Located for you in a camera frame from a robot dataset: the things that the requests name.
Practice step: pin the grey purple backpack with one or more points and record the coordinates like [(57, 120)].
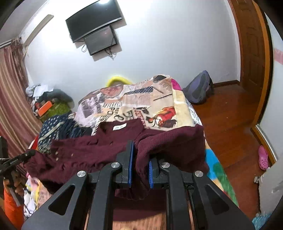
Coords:
[(199, 89)]

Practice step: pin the colourful bed sheet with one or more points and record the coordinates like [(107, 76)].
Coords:
[(217, 174)]

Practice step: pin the orange box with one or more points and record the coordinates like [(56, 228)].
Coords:
[(43, 109)]

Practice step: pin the striped pink curtain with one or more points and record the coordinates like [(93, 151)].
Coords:
[(19, 125)]

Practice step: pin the small black wall monitor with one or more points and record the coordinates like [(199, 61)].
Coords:
[(101, 40)]

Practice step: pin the large wall television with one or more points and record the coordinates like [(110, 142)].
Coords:
[(91, 18)]

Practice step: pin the brown wooden door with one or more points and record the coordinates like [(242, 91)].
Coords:
[(256, 52)]

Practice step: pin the newspaper print blanket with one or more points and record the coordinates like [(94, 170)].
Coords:
[(158, 102)]

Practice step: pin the white radiator heater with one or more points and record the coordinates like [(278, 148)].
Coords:
[(270, 188)]

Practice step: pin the maroon button shirt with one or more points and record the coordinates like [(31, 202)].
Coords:
[(183, 147)]

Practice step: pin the orange left sleeve forearm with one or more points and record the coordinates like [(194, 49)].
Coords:
[(14, 213)]

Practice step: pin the yellow pillow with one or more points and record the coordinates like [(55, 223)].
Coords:
[(118, 80)]

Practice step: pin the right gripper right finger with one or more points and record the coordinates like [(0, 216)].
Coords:
[(158, 178)]

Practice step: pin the dark blue jeans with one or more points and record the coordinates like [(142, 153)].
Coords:
[(72, 130)]

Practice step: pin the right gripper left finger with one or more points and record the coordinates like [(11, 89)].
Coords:
[(123, 177)]

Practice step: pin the person left hand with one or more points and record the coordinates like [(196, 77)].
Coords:
[(18, 181)]

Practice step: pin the navy patterned cloth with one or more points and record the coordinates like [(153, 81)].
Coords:
[(50, 131)]

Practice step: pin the pink croc slipper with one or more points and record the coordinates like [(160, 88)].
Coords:
[(263, 158)]

